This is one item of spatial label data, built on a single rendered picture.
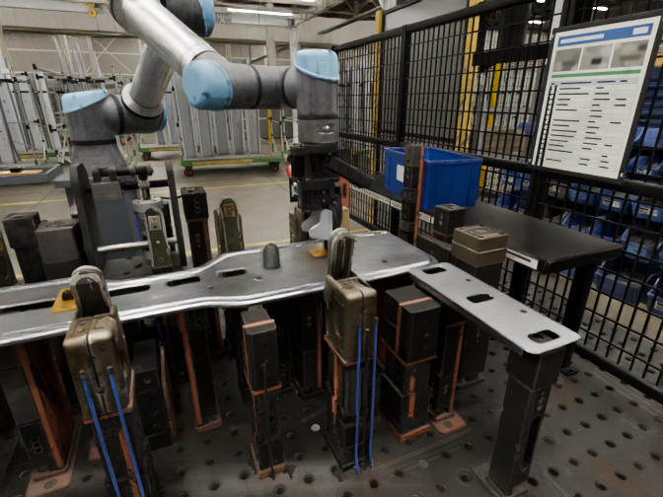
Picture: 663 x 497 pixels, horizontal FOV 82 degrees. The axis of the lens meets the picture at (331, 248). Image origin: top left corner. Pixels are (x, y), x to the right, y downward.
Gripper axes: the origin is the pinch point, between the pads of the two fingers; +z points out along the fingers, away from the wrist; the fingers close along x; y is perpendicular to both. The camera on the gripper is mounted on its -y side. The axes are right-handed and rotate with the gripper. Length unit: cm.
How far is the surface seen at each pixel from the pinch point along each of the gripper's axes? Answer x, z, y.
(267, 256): 1.3, 0.2, 13.6
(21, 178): -27, -14, 55
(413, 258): 8.3, 3.2, -15.1
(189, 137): -696, 38, -25
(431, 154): -38, -10, -53
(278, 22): -1140, -227, -340
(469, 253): 14.8, 1.1, -23.4
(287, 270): 3.5, 2.8, 10.5
